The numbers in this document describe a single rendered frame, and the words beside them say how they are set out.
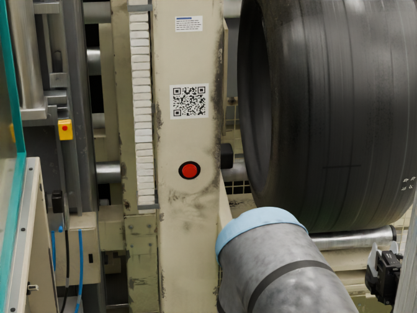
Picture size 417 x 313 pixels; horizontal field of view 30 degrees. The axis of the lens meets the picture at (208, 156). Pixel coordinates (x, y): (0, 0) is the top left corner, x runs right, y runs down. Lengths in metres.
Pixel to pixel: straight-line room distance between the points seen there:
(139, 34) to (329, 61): 0.35
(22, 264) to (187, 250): 0.71
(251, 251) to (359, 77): 0.52
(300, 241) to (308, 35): 0.52
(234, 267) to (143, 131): 0.64
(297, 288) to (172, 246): 0.85
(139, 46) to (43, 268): 0.44
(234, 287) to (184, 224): 0.72
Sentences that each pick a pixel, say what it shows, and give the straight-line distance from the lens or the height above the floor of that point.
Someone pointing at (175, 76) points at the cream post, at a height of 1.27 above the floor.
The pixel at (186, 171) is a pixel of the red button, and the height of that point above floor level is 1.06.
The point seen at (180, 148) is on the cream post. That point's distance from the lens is 1.56.
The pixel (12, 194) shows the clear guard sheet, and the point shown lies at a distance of 1.14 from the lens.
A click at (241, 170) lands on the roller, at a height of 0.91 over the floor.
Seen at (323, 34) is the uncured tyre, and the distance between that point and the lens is 1.37.
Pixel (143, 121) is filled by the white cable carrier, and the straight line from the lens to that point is 1.54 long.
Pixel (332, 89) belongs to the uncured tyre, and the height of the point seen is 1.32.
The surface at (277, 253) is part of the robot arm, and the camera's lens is 0.92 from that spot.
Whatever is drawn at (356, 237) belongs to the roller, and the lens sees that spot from 1.68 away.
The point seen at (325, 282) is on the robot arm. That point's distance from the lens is 0.89.
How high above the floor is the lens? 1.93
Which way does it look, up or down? 32 degrees down
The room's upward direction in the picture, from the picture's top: 1 degrees clockwise
